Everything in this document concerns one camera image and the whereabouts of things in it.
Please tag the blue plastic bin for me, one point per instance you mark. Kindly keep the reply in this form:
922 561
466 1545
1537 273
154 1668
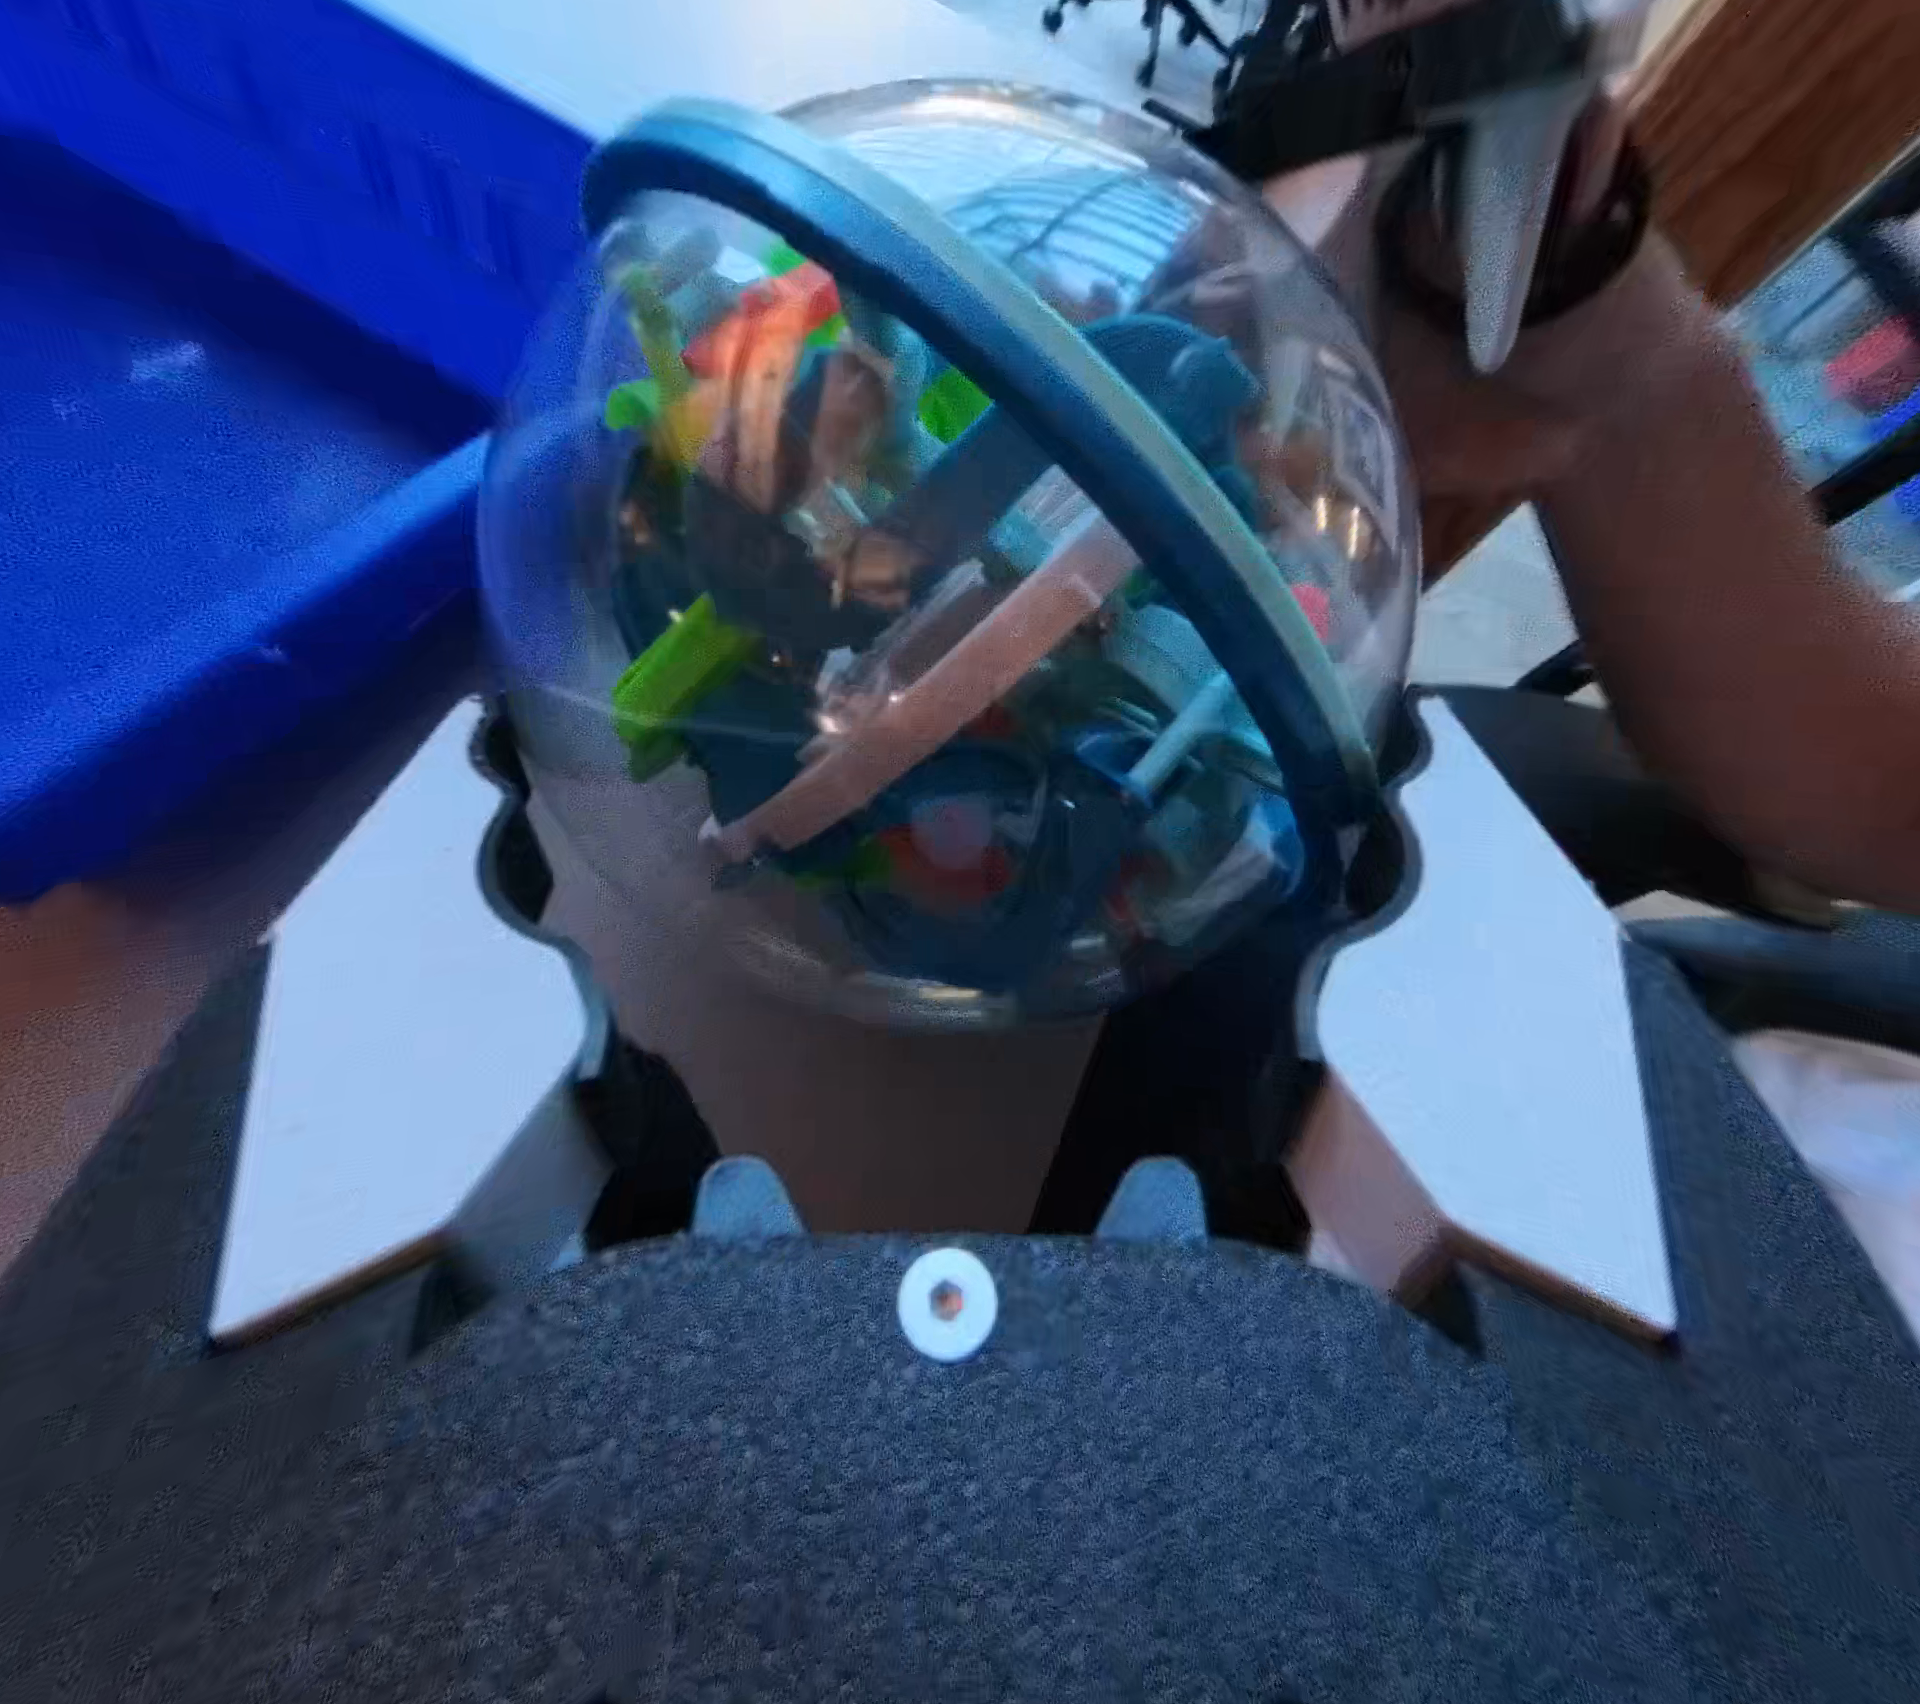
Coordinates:
150 459

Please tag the person's right hand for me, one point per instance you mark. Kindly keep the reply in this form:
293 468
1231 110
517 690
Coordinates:
1500 444

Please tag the clear plastic maze ball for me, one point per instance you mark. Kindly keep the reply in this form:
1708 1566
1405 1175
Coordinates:
899 535

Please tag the person's right forearm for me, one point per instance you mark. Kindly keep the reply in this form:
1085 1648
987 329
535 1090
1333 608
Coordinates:
1772 623

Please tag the person's white shirt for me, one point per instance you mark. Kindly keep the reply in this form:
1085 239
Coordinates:
1845 1134

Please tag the wooden pillar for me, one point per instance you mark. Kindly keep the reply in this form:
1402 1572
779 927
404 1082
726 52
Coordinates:
1772 11

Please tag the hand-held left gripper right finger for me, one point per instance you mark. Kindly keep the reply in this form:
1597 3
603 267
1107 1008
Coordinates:
1500 1076

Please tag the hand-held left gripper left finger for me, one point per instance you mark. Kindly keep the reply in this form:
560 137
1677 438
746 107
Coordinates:
390 1076

